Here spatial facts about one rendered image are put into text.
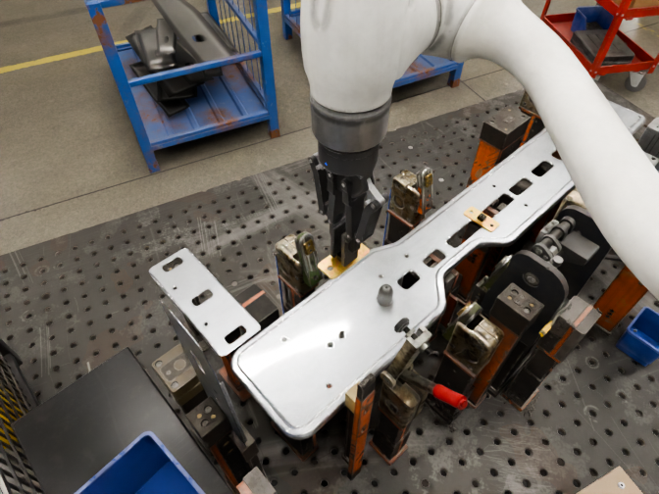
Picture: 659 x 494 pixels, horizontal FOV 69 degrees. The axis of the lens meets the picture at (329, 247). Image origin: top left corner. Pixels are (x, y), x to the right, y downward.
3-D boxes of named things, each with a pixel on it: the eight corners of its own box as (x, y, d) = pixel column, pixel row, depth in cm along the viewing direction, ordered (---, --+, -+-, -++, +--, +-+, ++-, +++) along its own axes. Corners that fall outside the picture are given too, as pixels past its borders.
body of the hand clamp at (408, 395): (385, 425, 113) (403, 359, 86) (407, 448, 110) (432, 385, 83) (368, 443, 111) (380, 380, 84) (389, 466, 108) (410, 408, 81)
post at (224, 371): (237, 356, 125) (218, 294, 103) (264, 385, 120) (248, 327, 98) (218, 371, 122) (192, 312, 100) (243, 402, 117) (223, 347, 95)
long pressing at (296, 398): (582, 90, 152) (583, 86, 151) (652, 122, 142) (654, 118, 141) (223, 361, 93) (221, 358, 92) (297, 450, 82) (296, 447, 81)
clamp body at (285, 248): (301, 305, 135) (294, 222, 108) (329, 331, 130) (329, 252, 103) (276, 323, 131) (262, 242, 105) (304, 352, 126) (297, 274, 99)
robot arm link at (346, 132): (351, 59, 57) (349, 103, 61) (292, 88, 53) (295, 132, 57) (409, 91, 52) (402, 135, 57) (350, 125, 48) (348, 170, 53)
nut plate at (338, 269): (354, 238, 78) (354, 233, 78) (371, 251, 77) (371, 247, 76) (316, 266, 75) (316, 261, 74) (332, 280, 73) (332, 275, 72)
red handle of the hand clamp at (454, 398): (399, 357, 85) (471, 389, 72) (403, 366, 86) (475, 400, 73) (383, 371, 83) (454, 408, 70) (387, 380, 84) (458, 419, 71)
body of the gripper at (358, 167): (396, 135, 57) (388, 192, 64) (346, 105, 60) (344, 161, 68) (351, 164, 53) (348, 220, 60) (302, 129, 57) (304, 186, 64)
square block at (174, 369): (221, 408, 116) (186, 335, 88) (240, 432, 112) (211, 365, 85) (192, 430, 113) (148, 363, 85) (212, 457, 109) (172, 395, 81)
